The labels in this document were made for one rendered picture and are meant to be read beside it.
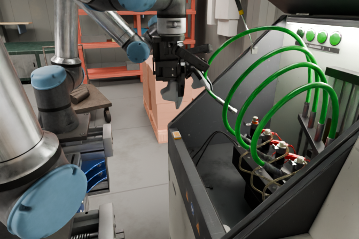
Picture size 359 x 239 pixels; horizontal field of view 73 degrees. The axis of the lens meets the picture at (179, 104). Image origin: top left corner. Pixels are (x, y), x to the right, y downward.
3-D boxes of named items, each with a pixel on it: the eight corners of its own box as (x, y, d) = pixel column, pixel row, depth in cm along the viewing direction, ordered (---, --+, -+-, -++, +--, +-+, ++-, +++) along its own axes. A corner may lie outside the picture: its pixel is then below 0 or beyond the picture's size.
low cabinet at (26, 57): (79, 65, 673) (75, 40, 648) (71, 81, 525) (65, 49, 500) (7, 69, 630) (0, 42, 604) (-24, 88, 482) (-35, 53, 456)
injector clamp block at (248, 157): (230, 176, 99) (233, 144, 94) (252, 173, 101) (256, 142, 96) (279, 253, 68) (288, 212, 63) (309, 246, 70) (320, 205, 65)
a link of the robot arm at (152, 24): (149, 29, 102) (165, 16, 100) (164, 49, 100) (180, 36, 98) (142, 23, 94) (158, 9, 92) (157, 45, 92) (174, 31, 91)
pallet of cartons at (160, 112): (200, 98, 425) (201, 52, 395) (228, 136, 298) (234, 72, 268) (143, 102, 408) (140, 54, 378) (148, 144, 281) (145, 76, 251)
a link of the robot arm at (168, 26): (182, 17, 66) (189, 18, 59) (182, 34, 68) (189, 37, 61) (155, 17, 65) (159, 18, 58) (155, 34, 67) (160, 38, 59)
